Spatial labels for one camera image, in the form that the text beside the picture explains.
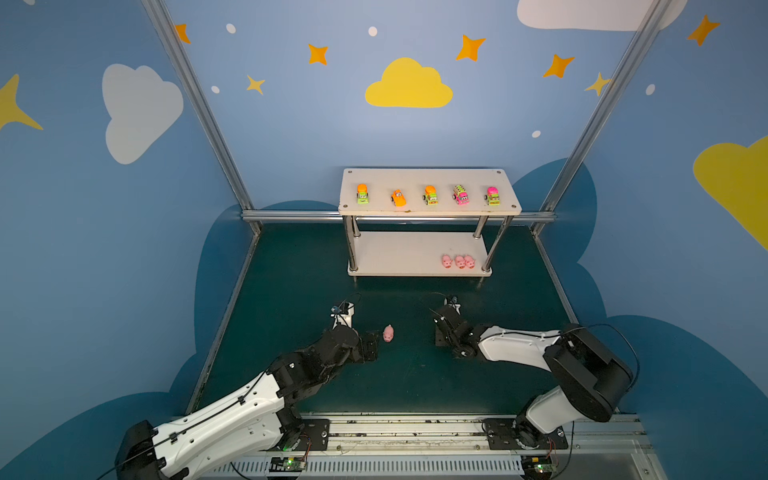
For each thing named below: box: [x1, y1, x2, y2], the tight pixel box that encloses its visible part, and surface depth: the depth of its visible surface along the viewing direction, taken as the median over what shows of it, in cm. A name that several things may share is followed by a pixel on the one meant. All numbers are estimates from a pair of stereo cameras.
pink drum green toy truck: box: [484, 186, 501, 206], surface depth 80 cm
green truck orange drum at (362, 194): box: [356, 183, 369, 205], surface depth 80 cm
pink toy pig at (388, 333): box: [383, 324, 394, 343], surface depth 92 cm
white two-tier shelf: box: [338, 168, 523, 277], surface depth 90 cm
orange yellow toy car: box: [390, 189, 407, 207], surface depth 80 cm
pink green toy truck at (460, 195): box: [452, 184, 470, 206], surface depth 81 cm
